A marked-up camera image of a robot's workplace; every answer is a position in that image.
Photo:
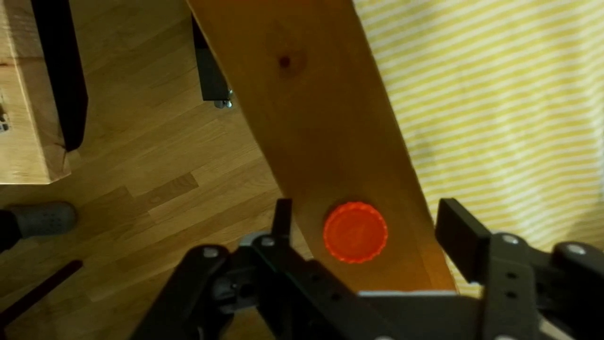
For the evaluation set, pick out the light wooden block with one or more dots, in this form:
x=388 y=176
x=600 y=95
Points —
x=24 y=95

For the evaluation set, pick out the thin black stand rod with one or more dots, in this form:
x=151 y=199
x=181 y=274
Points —
x=43 y=293

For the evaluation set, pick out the black metal bracket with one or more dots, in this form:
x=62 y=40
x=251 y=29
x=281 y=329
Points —
x=209 y=68

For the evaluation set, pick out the black upright post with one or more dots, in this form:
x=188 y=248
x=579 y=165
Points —
x=62 y=76

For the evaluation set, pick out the bed with yellow sheet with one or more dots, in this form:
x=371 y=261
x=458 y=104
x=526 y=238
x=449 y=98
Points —
x=502 y=100

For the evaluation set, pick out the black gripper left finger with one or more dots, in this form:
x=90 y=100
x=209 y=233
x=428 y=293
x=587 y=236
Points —
x=283 y=223

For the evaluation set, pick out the wooden bunk bed frame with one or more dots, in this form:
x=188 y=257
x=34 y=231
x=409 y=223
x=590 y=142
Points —
x=302 y=106

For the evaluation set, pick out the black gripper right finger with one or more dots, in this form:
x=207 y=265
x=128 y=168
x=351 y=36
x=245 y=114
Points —
x=464 y=236

